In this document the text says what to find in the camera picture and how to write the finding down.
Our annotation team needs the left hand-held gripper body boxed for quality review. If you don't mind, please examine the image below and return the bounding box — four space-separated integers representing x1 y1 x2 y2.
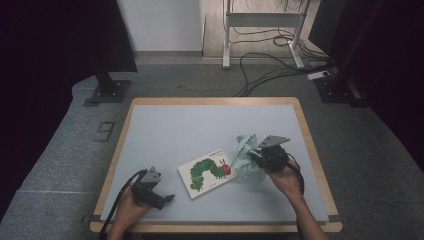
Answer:
130 165 168 210

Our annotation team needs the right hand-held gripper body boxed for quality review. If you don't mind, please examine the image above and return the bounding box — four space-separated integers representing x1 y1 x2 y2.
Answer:
253 134 291 174

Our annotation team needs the pale green cloth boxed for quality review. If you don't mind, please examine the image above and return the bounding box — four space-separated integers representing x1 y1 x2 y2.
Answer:
231 133 268 185

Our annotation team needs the white caterpillar picture book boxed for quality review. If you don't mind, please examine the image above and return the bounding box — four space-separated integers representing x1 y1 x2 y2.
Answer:
177 148 238 200

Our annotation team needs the person's left hand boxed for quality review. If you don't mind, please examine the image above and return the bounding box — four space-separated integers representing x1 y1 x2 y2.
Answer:
114 189 152 232

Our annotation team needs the person's right hand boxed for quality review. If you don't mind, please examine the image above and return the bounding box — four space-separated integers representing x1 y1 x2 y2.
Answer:
265 157 303 202

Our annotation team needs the wooden table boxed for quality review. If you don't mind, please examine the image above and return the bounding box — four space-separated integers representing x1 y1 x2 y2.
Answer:
89 96 343 234

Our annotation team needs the grey floor socket plate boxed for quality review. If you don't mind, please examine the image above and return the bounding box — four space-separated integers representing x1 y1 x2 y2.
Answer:
93 121 116 143

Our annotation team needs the white power strip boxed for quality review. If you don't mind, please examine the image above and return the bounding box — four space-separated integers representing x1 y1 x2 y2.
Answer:
306 70 331 81

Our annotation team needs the black curtain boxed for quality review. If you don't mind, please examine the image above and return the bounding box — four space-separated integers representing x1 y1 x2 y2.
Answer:
308 0 424 176
0 0 139 223

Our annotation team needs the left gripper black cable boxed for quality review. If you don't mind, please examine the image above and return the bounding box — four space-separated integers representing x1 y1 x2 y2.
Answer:
98 169 149 240

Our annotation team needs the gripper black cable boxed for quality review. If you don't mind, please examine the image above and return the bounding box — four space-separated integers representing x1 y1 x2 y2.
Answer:
98 169 149 240
285 152 306 240

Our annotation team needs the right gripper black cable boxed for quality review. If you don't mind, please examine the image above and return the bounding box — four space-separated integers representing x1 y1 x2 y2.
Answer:
285 152 306 240

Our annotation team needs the black table corner bracket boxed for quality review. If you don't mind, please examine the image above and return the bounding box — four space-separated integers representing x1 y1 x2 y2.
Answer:
81 214 102 225
327 214 350 225

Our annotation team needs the bundle of black floor cables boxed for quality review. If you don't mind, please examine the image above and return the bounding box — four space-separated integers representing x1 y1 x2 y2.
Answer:
231 0 334 98

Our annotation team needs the black stand with base plate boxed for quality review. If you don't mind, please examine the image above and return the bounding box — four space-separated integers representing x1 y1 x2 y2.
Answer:
87 58 132 104
313 0 370 108

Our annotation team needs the white desk frame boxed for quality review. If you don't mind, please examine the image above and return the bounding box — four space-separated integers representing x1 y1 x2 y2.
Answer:
222 0 313 70

